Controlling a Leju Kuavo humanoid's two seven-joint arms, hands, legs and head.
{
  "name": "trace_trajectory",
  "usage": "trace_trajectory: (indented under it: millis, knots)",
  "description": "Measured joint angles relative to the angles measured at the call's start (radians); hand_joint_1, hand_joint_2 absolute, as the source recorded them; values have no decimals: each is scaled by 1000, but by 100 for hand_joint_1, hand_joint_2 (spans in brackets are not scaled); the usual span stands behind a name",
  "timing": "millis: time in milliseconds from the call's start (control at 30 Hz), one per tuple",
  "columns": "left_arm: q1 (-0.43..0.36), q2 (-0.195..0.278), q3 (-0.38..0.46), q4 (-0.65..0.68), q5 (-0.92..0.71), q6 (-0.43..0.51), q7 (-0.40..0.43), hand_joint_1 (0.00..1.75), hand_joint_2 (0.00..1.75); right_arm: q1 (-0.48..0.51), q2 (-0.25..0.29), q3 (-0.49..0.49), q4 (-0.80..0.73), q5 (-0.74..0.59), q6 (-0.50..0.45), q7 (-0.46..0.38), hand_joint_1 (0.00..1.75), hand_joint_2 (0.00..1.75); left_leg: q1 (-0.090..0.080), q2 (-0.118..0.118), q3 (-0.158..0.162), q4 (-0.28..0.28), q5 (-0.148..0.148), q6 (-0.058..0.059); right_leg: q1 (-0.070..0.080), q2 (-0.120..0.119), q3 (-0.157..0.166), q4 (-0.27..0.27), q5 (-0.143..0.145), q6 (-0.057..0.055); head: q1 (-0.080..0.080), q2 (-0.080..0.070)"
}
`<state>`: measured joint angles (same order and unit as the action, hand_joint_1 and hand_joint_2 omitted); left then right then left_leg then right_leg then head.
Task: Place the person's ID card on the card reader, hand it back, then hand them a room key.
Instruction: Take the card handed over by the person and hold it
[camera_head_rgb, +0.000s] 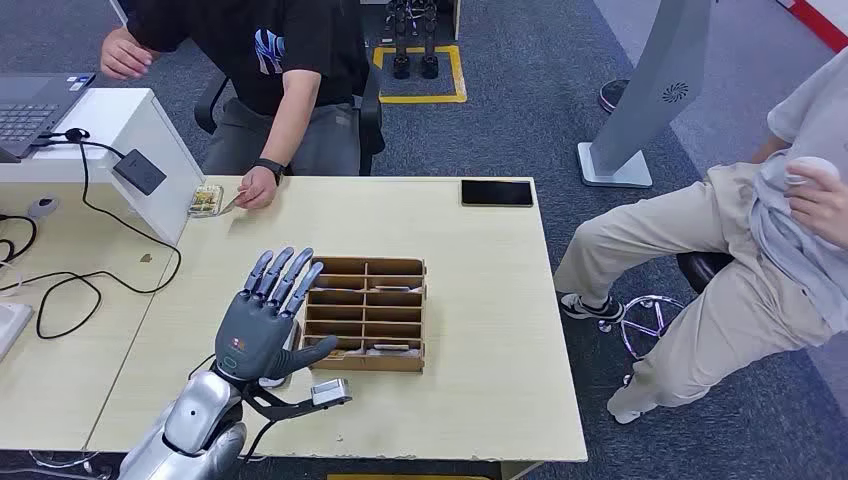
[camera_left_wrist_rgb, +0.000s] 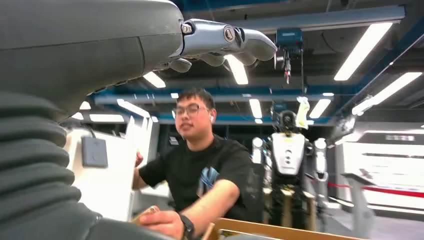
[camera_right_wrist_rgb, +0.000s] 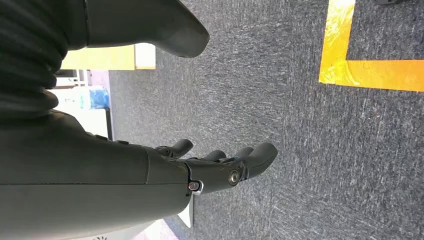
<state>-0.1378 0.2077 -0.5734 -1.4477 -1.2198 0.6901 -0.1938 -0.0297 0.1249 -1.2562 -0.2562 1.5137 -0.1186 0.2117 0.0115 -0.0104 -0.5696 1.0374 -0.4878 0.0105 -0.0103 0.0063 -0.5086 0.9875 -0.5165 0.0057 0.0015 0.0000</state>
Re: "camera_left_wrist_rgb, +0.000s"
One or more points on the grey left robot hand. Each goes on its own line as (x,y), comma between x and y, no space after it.
(82,49)

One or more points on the yellow-brown ID card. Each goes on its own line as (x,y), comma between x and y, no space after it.
(145,212)

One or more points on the wooden slotted card box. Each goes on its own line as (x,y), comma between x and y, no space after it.
(265,229)

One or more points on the person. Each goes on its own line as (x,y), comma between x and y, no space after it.
(205,165)

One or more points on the black wristwatch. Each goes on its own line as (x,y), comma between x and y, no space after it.
(188,227)

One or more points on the black square device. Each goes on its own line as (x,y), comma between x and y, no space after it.
(94,152)

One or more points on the ceiling light bar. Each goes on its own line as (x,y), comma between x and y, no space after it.
(154,80)
(132,107)
(319,108)
(106,118)
(255,108)
(362,51)
(387,91)
(238,72)

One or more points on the background humanoid robot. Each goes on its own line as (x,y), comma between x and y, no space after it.
(287,152)

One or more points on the blue overhead hoist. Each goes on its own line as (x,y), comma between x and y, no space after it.
(288,36)

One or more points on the grey standing kiosk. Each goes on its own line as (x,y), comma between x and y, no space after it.
(361,205)

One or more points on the red barrier strip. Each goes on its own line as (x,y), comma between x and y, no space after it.
(391,191)

